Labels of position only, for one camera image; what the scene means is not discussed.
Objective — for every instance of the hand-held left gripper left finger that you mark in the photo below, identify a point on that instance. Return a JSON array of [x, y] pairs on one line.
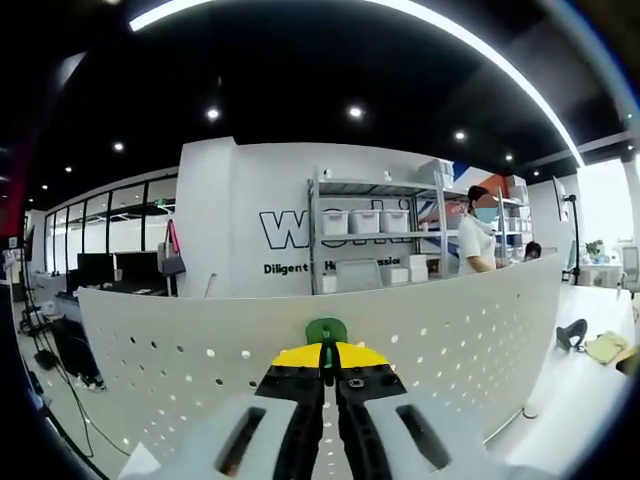
[[300, 430]]

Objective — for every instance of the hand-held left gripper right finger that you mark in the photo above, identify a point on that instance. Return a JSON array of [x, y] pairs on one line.
[[360, 430]]

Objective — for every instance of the green hook assembly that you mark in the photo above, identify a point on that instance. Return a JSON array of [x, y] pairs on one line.
[[325, 327]]

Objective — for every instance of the white perforated mounting plate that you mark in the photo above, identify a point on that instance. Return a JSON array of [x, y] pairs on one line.
[[200, 325]]

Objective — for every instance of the white storage bin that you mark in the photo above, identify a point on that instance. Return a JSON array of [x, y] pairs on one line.
[[395, 222], [334, 224], [365, 223]]

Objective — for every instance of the pink hanging bag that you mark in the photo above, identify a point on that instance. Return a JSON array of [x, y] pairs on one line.
[[172, 260]]

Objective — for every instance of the dark grey curved band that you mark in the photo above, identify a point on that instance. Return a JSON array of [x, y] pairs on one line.
[[565, 337]]

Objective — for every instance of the black computer monitor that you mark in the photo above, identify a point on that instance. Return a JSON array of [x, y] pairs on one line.
[[136, 266], [95, 267]]

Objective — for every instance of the grey metal shelf rack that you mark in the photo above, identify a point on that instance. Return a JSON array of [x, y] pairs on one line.
[[375, 187]]

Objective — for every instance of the yellow cloth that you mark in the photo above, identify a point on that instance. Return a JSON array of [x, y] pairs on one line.
[[607, 347]]

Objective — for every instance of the black tripod stand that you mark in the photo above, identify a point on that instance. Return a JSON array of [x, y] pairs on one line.
[[577, 240]]

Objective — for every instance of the potted plant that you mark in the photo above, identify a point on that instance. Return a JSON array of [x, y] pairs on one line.
[[594, 247]]

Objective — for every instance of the curved ceiling light strip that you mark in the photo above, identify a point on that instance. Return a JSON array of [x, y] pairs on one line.
[[150, 17]]

